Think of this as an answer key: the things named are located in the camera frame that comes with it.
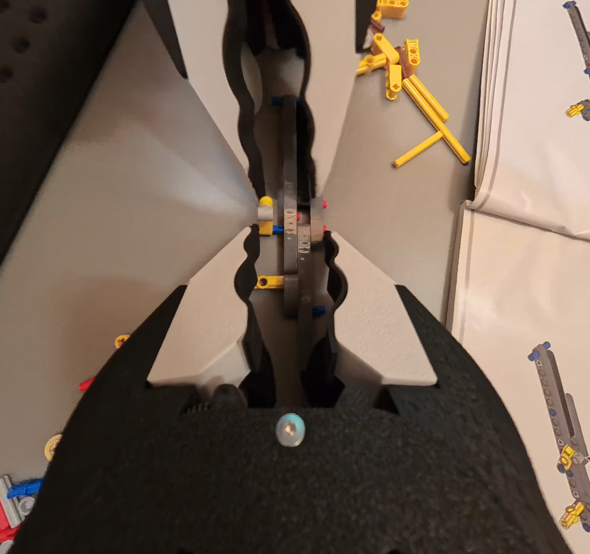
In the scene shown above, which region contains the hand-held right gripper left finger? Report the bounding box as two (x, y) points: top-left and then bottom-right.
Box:
(147, 226), (277, 408)

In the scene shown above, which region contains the long grey lego beam assembly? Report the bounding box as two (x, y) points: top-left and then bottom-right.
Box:
(271, 94), (329, 382)

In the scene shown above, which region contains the instruction booklet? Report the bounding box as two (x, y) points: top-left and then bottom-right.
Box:
(444, 0), (590, 551)

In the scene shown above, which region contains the short dark grey lego beam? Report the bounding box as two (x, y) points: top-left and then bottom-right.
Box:
(282, 274), (316, 319)

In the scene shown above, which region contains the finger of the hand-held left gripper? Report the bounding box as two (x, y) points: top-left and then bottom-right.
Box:
(282, 0), (359, 197)
(158, 0), (264, 216)

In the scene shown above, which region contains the cluster of yellow lego pieces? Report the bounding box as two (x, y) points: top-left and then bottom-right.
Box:
(355, 0), (473, 169)

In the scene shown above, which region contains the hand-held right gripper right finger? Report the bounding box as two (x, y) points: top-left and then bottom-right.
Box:
(301, 231), (439, 408)

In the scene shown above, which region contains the short yellow lego beam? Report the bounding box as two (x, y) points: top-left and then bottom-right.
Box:
(257, 196), (276, 237)

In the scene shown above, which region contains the pile of small colourful lego pieces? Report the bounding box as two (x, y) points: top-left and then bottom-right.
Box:
(0, 473), (47, 542)

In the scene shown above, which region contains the black perforated board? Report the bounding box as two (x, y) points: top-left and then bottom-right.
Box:
(0, 0), (140, 265)

